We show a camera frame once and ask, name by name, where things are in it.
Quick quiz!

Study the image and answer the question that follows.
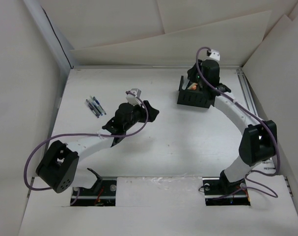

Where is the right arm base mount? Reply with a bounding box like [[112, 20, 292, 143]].
[[199, 177, 250, 206]]

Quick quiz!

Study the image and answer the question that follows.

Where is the black slotted organizer container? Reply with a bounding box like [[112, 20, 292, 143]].
[[177, 76, 214, 109]]

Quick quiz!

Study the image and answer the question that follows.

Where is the orange cap highlighter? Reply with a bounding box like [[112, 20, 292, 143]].
[[187, 83, 198, 90]]

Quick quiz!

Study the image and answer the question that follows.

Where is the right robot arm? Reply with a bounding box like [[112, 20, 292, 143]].
[[188, 59, 279, 194]]

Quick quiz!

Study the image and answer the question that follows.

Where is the purple gel pen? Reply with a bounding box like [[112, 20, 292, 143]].
[[85, 99, 100, 118]]

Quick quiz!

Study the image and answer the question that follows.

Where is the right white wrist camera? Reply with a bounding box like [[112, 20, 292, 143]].
[[207, 49, 220, 61]]

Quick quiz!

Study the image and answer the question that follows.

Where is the light blue gel pen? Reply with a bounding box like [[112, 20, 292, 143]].
[[90, 96, 104, 116]]

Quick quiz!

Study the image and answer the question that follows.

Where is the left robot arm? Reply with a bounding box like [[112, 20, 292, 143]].
[[36, 100, 160, 195]]

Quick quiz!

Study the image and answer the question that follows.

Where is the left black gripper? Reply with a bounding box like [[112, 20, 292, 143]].
[[123, 101, 158, 131]]

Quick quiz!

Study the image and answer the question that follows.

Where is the aluminium rail right side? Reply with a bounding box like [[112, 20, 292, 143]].
[[236, 68, 294, 197]]

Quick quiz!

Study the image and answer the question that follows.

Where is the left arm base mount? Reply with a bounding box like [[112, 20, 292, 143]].
[[70, 168, 117, 207]]

